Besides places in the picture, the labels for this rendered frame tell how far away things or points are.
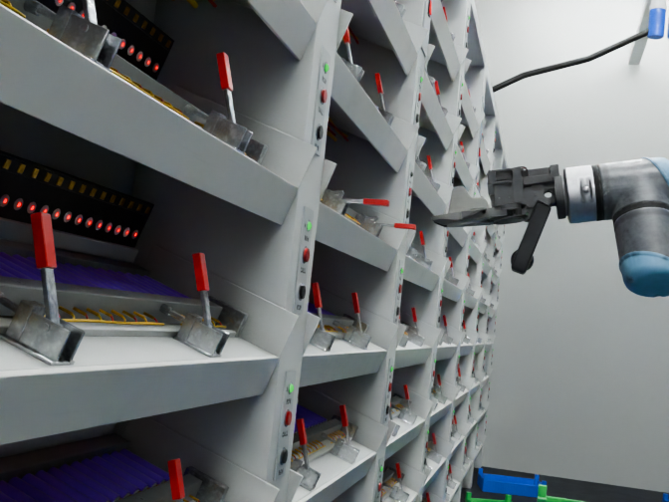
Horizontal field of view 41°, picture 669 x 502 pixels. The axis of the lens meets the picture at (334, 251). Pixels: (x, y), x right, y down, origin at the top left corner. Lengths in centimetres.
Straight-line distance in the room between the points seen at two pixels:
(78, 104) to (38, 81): 5
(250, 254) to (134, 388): 37
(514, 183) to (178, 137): 85
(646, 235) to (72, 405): 99
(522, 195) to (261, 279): 58
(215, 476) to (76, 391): 45
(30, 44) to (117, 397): 26
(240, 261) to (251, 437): 19
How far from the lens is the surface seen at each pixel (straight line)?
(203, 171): 76
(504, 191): 146
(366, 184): 171
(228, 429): 101
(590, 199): 145
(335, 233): 122
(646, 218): 142
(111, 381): 63
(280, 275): 99
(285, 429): 104
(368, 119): 137
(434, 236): 238
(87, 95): 58
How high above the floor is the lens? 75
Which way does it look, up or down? 4 degrees up
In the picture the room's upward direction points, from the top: 6 degrees clockwise
